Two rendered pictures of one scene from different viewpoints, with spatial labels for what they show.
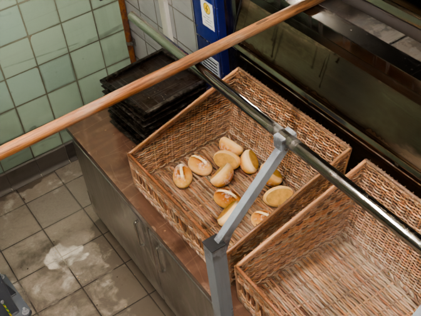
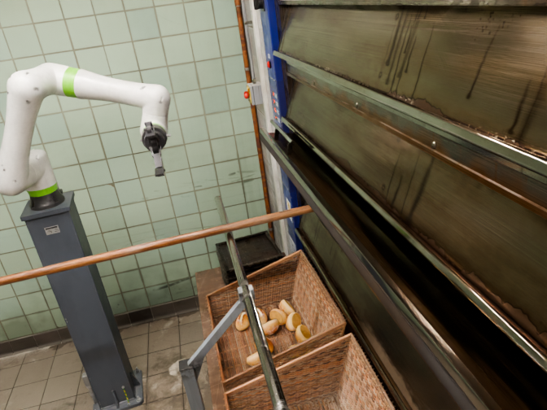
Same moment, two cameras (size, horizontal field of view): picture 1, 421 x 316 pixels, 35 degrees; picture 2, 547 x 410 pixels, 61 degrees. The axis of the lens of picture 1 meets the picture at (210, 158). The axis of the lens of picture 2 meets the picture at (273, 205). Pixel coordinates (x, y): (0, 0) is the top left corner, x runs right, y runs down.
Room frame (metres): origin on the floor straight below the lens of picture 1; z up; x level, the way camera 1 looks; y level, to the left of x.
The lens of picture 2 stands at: (0.12, -0.67, 1.95)
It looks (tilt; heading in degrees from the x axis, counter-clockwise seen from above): 25 degrees down; 20
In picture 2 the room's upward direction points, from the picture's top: 8 degrees counter-clockwise
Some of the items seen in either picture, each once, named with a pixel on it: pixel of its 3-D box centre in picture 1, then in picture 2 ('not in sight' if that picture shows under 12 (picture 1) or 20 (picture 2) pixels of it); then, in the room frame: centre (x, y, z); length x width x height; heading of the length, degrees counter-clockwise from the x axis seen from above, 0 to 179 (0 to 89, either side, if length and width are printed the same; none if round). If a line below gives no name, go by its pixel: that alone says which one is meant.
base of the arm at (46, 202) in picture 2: not in sight; (47, 193); (1.65, 0.99, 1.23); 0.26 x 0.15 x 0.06; 34
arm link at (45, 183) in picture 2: not in sight; (34, 172); (1.59, 0.95, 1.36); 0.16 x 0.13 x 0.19; 10
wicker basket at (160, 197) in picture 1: (233, 167); (269, 321); (1.51, -0.07, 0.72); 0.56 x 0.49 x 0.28; 30
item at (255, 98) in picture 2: not in sight; (255, 93); (2.42, 0.19, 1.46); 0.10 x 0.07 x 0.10; 30
